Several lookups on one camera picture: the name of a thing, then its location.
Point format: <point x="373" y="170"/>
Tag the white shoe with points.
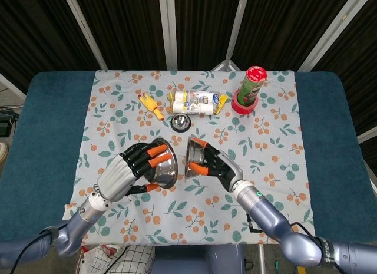
<point x="3" y="151"/>

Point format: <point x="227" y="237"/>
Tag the yellow rubber chicken toy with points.
<point x="150" y="104"/>

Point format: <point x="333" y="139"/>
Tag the white partition post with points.
<point x="330" y="29"/>
<point x="240" y="23"/>
<point x="85" y="29"/>
<point x="168" y="29"/>

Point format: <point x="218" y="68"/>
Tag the silver call bell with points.
<point x="180" y="122"/>

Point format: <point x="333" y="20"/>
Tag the red tape roll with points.
<point x="244" y="110"/>

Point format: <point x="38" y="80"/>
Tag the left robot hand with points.
<point x="117" y="176"/>

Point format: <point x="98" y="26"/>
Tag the white checked bag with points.
<point x="132" y="259"/>

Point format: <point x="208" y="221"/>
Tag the white frame bar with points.
<point x="13" y="87"/>
<point x="368" y="134"/>

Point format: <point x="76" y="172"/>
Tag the teal table cover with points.
<point x="50" y="138"/>

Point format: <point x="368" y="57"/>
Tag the grey tripod stand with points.
<point x="226" y="63"/>

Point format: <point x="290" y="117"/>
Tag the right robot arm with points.
<point x="265" y="212"/>

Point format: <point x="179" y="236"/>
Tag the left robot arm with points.
<point x="85" y="218"/>

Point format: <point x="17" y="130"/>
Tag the stainless steel bowl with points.
<point x="165" y="168"/>
<point x="195" y="154"/>

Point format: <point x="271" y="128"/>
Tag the blue-grey robot torso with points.
<point x="197" y="260"/>

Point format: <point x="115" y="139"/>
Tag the floral white tablecloth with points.
<point x="206" y="132"/>

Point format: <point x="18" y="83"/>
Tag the white snack packet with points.
<point x="194" y="103"/>

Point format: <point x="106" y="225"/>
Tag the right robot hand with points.
<point x="225" y="171"/>

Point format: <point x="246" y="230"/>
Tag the green Pringles can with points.
<point x="250" y="88"/>

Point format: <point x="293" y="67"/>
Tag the black power box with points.
<point x="6" y="125"/>

